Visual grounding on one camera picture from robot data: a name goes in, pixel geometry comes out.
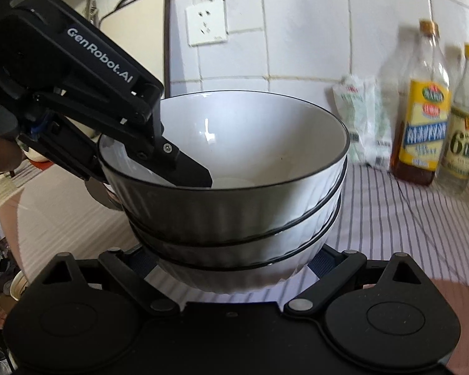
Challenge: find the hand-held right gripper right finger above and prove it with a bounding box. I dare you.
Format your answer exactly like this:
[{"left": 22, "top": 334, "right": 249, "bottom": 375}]
[{"left": 283, "top": 247, "right": 421, "bottom": 312}]

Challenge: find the white wall socket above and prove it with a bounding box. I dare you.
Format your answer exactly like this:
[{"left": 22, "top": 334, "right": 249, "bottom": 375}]
[{"left": 185, "top": 0, "right": 228, "bottom": 47}]

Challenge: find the white cutting board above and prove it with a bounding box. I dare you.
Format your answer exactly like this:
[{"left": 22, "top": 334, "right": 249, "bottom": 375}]
[{"left": 99, "top": 0, "right": 171, "bottom": 100}]

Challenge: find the white ribbed bowl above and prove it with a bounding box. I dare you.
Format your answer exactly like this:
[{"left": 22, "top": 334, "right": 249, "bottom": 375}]
[
  {"left": 98, "top": 92, "right": 351, "bottom": 243},
  {"left": 155, "top": 195, "right": 343, "bottom": 294},
  {"left": 128, "top": 185, "right": 347, "bottom": 271}
]

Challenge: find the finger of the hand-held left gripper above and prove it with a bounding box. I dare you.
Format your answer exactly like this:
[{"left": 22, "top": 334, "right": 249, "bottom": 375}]
[
  {"left": 19, "top": 115, "right": 123, "bottom": 212},
  {"left": 102, "top": 99, "right": 214, "bottom": 188}
]

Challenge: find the small cream bowl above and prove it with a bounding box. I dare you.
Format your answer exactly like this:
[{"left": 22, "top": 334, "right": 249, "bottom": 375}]
[{"left": 9, "top": 269, "right": 29, "bottom": 302}]

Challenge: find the yellow label oil bottle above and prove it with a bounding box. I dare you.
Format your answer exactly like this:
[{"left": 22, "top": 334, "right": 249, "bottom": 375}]
[{"left": 390, "top": 19, "right": 453, "bottom": 187}]

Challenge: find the white plastic bag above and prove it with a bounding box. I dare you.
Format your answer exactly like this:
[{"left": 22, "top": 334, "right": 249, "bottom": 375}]
[{"left": 331, "top": 74, "right": 394, "bottom": 169}]

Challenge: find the clear bottle pale label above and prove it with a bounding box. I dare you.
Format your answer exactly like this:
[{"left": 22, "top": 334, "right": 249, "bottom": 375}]
[{"left": 435, "top": 43, "right": 469, "bottom": 195}]

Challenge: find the striped cloth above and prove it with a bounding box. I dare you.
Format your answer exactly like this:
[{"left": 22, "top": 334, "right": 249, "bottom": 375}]
[{"left": 144, "top": 162, "right": 469, "bottom": 304}]

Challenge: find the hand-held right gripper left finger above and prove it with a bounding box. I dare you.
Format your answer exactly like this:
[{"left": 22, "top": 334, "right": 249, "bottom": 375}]
[{"left": 41, "top": 247, "right": 181, "bottom": 312}]

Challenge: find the person's left hand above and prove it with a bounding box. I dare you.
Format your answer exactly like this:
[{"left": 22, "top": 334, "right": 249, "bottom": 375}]
[{"left": 0, "top": 134, "right": 25, "bottom": 195}]

